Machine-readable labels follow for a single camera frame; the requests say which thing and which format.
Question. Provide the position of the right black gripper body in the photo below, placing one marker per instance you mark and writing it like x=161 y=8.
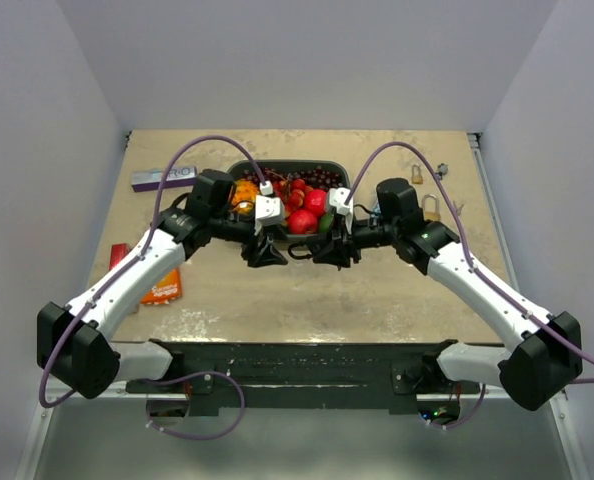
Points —
x=347 y=247

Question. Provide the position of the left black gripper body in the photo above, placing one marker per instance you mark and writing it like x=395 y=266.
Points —
x=252 y=252

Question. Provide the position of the black padlock with keys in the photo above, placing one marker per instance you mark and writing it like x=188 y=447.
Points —
x=306 y=251

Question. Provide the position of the brass long-shackle padlock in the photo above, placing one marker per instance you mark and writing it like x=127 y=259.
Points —
x=430 y=205

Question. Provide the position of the silver key set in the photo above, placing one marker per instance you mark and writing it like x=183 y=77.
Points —
x=458 y=208

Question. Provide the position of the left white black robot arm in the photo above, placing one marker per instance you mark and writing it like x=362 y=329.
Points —
x=75 y=341

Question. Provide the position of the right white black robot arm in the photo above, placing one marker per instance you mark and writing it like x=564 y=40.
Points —
x=540 y=352

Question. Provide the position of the green lime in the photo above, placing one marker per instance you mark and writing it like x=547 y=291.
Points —
x=325 y=222

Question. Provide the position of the red apple front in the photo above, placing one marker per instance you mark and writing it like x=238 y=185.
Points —
x=302 y=222

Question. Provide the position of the red apple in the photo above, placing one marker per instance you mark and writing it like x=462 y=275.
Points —
x=315 y=202
x=302 y=222

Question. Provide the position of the red apple back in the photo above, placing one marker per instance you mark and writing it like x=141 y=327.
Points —
x=315 y=202

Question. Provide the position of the toy pineapple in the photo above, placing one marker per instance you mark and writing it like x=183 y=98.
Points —
x=244 y=196

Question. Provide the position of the red cherries cluster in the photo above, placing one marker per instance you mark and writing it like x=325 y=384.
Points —
x=292 y=193

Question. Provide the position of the grey fruit tray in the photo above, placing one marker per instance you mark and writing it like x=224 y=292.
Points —
x=243 y=169

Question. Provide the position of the dark grapes bunch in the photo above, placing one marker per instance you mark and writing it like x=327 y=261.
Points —
x=319 y=175

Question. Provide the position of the orange razor package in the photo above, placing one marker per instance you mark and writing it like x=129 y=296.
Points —
x=168 y=289

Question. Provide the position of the small brass closed padlock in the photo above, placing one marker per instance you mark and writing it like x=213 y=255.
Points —
x=416 y=174

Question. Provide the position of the red small box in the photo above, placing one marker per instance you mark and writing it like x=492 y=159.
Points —
x=118 y=252

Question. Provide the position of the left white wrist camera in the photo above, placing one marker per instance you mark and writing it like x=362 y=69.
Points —
x=268 y=209

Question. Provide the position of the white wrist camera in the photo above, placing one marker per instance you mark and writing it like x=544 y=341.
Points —
x=338 y=201
x=268 y=209

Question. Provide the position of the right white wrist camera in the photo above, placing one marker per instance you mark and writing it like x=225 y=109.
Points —
x=338 y=201

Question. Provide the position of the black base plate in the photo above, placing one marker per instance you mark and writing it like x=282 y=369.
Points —
x=220 y=375

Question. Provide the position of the panda keychain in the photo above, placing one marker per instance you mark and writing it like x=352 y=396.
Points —
x=441 y=171

